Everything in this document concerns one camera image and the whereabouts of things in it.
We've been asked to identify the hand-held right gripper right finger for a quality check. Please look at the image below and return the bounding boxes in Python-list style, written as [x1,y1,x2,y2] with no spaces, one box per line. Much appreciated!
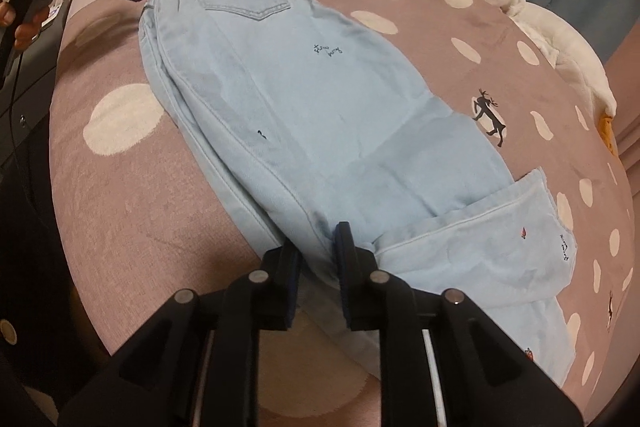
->
[333,221,584,427]

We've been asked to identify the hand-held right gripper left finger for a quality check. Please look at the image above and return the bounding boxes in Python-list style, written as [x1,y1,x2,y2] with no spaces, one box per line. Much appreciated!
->
[60,241,301,427]

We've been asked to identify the light blue pants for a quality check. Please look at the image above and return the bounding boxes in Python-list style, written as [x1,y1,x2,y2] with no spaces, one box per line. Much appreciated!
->
[139,0,579,388]

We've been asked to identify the person's left hand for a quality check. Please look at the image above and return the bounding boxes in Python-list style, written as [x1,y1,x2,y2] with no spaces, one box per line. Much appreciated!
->
[0,1,45,52]

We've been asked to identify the black device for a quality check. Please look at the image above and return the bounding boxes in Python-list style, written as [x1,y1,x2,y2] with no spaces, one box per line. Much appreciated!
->
[0,0,77,168]

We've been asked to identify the pink dotted bedsheet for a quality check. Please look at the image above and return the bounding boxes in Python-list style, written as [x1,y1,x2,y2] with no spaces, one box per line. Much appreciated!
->
[45,0,638,427]

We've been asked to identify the white plush goose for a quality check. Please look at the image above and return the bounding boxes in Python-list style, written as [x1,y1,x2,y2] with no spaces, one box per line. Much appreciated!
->
[432,0,621,158]

